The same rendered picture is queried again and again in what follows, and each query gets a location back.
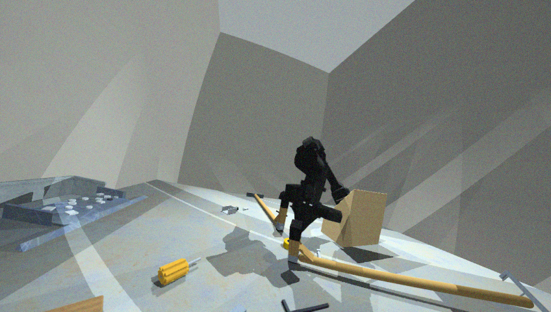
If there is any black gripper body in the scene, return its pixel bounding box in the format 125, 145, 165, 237
279, 177, 342, 223

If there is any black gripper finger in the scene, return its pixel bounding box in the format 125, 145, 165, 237
300, 210, 321, 233
290, 205, 302, 220

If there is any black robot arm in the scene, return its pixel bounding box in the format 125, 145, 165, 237
285, 136, 350, 204

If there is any grey l-shaped metal rod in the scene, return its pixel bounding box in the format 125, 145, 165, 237
281, 300, 329, 312

